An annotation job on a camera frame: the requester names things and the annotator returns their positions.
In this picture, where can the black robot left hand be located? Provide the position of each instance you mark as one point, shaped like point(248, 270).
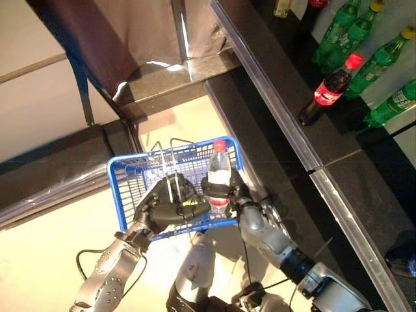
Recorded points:
point(156, 211)

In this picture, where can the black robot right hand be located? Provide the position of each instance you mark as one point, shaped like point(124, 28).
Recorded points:
point(242, 195)

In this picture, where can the small water bottle red cap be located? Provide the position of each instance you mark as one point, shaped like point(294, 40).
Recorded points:
point(219, 165)

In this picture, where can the blue plastic shopping basket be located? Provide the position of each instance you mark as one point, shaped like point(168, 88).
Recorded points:
point(195, 156)

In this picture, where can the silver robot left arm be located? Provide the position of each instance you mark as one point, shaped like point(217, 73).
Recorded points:
point(104, 279)

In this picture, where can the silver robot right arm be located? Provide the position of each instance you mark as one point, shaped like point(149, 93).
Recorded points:
point(269, 237)

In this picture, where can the black shelf base board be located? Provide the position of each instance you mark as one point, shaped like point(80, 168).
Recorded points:
point(260, 146)
point(318, 234)

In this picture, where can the silver robot left leg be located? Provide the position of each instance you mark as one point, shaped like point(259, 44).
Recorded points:
point(195, 269)

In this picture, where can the dark marble floor ledge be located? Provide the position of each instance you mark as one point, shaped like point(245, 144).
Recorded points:
point(169, 84)

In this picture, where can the black metal shelf board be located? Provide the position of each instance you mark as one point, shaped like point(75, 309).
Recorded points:
point(373, 201)
point(276, 65)

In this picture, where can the cola bottle red label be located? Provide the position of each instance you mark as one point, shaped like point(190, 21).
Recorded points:
point(312, 16)
point(328, 94)

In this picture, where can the green soda bottle yellow cap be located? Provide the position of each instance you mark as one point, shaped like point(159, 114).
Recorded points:
point(360, 29)
point(373, 68)
point(390, 107)
point(334, 35)

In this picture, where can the blue label cola bottle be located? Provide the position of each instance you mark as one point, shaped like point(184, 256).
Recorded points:
point(403, 260)

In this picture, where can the small yellow tea bottle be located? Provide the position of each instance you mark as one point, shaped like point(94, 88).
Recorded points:
point(282, 8)

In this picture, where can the dark blue frame bar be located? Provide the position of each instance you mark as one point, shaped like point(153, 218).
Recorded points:
point(83, 91)

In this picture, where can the shiny metal frame post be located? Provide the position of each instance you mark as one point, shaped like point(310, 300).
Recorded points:
point(180, 29)

